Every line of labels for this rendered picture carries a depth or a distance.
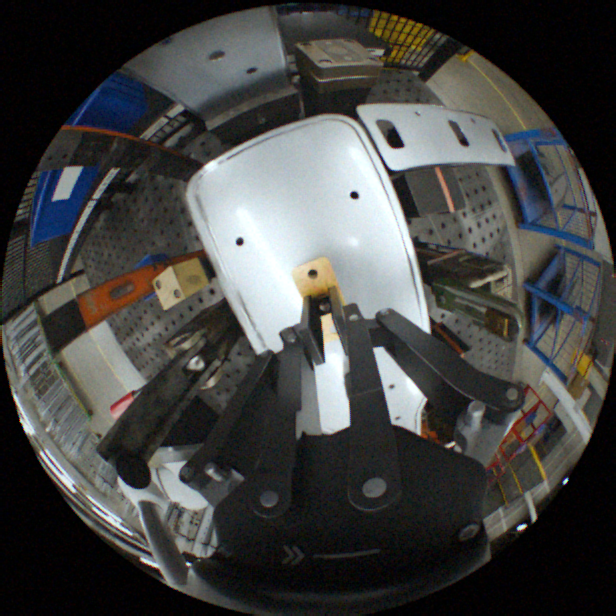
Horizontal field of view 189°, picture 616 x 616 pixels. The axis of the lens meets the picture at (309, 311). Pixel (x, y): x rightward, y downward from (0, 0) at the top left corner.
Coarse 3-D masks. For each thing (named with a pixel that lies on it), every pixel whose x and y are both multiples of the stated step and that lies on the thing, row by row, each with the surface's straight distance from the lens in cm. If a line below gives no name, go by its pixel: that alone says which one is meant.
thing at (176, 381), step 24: (216, 360) 24; (168, 384) 21; (192, 384) 22; (144, 408) 18; (168, 408) 21; (120, 432) 18; (144, 432) 19; (168, 432) 20; (120, 456) 15; (144, 456) 19; (144, 480) 16
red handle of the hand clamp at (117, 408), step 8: (192, 360) 23; (200, 360) 23; (184, 368) 23; (192, 368) 23; (200, 368) 23; (136, 392) 26; (120, 400) 28; (128, 400) 26; (112, 408) 29; (120, 408) 28
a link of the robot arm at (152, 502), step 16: (160, 480) 88; (128, 496) 95; (144, 496) 84; (160, 496) 87; (144, 512) 82; (160, 512) 83; (144, 528) 80; (160, 528) 77; (160, 544) 73; (176, 544) 78; (160, 560) 72; (176, 560) 71; (176, 576) 69
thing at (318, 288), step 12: (312, 264) 20; (324, 264) 20; (300, 276) 20; (324, 276) 20; (300, 288) 20; (312, 288) 20; (324, 288) 20; (324, 300) 20; (324, 312) 20; (324, 324) 22; (324, 336) 22; (336, 336) 22
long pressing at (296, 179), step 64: (320, 128) 25; (192, 192) 27; (256, 192) 23; (320, 192) 23; (384, 192) 24; (256, 256) 23; (320, 256) 22; (384, 256) 23; (256, 320) 25; (320, 384) 29; (384, 384) 31
